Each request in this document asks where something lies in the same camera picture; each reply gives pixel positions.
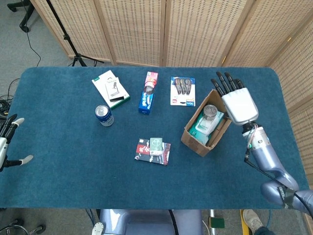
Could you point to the red black snack packet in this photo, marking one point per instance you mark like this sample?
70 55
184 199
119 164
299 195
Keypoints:
143 151

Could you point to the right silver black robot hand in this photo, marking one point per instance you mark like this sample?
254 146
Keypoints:
240 105

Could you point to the green pocket tissue pack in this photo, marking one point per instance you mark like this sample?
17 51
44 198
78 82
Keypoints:
156 146

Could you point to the blue carpet table cover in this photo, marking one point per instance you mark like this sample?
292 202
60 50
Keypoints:
61 171

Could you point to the blue Oreo cookie box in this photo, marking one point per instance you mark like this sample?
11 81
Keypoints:
146 98

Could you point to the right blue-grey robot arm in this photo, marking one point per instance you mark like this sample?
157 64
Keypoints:
266 156

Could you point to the blue-grey robot torso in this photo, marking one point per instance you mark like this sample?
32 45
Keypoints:
146 222

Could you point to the round silver metal tin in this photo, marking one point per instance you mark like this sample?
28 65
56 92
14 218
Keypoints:
210 112

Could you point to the black tripod stand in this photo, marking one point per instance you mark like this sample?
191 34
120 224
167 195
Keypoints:
67 39

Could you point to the green wet wipes pack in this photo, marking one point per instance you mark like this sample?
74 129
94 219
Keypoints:
203 128

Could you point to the black office chair base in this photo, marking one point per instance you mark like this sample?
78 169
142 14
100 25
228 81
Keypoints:
25 17

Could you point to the beige sneaker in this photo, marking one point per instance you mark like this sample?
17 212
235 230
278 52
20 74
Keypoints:
253 219

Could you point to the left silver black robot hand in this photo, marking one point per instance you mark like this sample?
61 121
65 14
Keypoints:
3 144

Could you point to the black wheeled stand base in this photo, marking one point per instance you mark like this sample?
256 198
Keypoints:
36 228

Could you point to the blister card with three items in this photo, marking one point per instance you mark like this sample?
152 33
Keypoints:
183 91

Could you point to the blue soda can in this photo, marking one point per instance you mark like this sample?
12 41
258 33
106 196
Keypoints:
105 118

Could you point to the small green block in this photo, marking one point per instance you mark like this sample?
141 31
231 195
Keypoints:
216 222

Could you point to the open cardboard box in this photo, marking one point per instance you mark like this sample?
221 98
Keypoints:
193 144

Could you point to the dark blue trouser leg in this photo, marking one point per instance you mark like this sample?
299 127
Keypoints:
262 231

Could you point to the white green flat box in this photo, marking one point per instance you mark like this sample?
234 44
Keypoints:
104 84

